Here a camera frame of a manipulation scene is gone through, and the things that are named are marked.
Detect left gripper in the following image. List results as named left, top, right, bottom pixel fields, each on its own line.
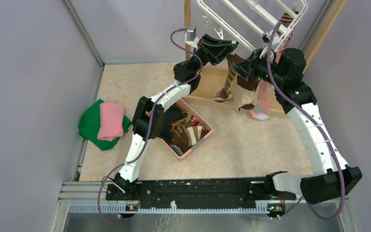
left=188, top=34, right=237, bottom=74

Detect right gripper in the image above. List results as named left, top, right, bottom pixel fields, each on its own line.
left=230, top=48, right=285, bottom=87

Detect white clip hanger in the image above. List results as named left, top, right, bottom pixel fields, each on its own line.
left=196, top=0, right=308, bottom=52

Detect tan brown striped sock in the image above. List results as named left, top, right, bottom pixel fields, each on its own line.
left=213, top=54, right=244, bottom=102

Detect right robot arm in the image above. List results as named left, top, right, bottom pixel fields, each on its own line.
left=232, top=48, right=362, bottom=205

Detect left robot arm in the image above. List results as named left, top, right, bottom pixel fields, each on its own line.
left=114, top=34, right=239, bottom=200

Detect striped socks in basket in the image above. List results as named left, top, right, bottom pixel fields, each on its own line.
left=169, top=119, right=207, bottom=152

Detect cream brown wide-striped sock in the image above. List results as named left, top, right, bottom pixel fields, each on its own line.
left=234, top=75, right=260, bottom=111

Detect wooden rack stand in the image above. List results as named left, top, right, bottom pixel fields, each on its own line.
left=183, top=0, right=347, bottom=110

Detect pink sock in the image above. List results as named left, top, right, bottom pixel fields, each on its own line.
left=249, top=48, right=285, bottom=121

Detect maroon striped sock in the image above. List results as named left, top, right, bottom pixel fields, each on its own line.
left=280, top=13, right=295, bottom=42

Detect pink plastic basket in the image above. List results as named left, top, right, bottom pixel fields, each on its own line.
left=158, top=100, right=213, bottom=159

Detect pink folded cloth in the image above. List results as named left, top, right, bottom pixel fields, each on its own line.
left=97, top=101, right=125, bottom=142

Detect green cloth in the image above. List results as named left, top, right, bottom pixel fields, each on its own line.
left=78, top=99, right=132, bottom=151

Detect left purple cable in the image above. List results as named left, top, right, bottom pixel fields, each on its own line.
left=97, top=28, right=204, bottom=224

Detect purple cable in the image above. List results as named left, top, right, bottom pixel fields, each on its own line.
left=97, top=28, right=204, bottom=224
left=266, top=20, right=346, bottom=221

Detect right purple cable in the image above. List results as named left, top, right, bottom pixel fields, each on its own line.
left=266, top=20, right=346, bottom=221

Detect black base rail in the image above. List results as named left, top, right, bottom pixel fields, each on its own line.
left=105, top=177, right=297, bottom=217

